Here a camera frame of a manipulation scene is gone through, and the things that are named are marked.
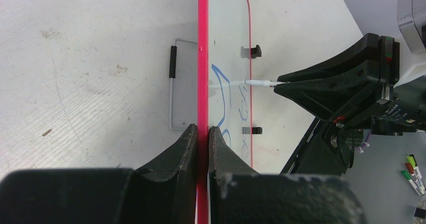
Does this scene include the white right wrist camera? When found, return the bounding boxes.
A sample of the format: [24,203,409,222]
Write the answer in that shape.
[396,0,425,86]

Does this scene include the pink framed whiteboard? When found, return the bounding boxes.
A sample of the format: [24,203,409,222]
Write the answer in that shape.
[196,0,253,223]

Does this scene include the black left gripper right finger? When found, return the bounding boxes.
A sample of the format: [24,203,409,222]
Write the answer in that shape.
[208,127,366,223]

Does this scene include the wire whiteboard stand handle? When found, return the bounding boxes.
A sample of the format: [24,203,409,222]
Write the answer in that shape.
[169,38,197,132]

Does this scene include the white marker pen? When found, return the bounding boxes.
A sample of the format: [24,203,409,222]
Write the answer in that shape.
[208,78,287,89]

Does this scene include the red marker pen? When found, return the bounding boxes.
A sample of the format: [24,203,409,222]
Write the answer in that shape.
[405,163,425,196]

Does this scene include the yellow green marker pen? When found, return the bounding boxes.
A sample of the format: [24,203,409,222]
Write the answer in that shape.
[407,155,425,193]

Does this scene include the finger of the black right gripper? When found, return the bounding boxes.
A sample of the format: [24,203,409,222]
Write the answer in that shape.
[277,33,384,82]
[274,60,384,121]

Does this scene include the black whiteboard foot clip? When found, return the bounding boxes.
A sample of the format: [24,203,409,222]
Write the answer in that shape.
[240,45,262,59]
[242,127,263,135]

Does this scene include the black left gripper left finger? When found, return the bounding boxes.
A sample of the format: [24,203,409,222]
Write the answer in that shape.
[1,124,197,223]

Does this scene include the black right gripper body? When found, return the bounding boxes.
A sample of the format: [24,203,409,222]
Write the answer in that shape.
[333,36,425,135]

